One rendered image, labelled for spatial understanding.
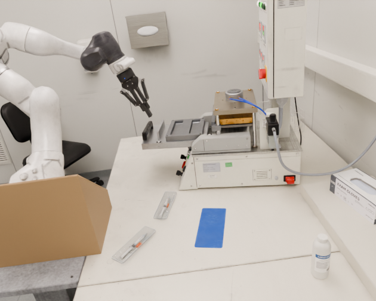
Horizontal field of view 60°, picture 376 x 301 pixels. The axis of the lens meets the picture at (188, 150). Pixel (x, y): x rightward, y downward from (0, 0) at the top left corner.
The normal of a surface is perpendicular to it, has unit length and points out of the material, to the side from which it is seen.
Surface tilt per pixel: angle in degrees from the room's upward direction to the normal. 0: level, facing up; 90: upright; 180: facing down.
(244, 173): 90
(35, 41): 82
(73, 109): 90
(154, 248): 0
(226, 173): 90
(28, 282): 0
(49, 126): 80
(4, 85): 74
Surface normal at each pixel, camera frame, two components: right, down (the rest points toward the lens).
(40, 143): 0.04, -0.22
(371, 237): -0.11, -0.89
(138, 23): 0.07, 0.43
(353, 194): -0.96, 0.16
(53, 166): 0.78, -0.37
